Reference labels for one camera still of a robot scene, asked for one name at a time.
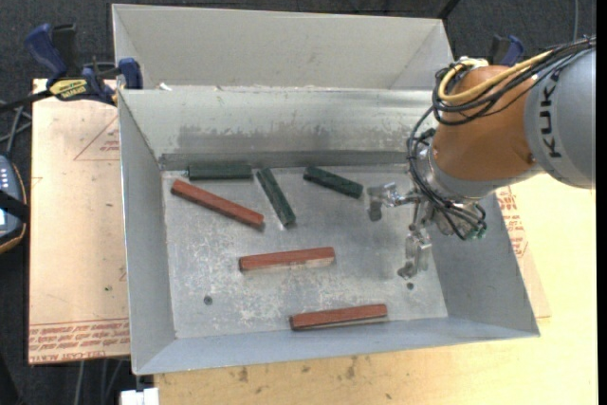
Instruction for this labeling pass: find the red-brown flat block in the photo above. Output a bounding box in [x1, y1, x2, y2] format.
[237, 246, 338, 273]
[288, 303, 390, 332]
[170, 178, 267, 231]

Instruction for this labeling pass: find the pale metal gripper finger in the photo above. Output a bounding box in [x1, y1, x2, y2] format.
[396, 230, 433, 280]
[366, 181, 400, 223]

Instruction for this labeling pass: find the brown cardboard board, red print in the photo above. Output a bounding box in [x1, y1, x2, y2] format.
[28, 77, 554, 366]

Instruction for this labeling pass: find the grey metal bin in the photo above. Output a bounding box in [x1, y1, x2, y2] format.
[111, 3, 542, 377]

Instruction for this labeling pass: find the dark green flat block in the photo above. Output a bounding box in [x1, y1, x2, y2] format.
[303, 165, 365, 200]
[255, 166, 298, 229]
[186, 160, 254, 182]

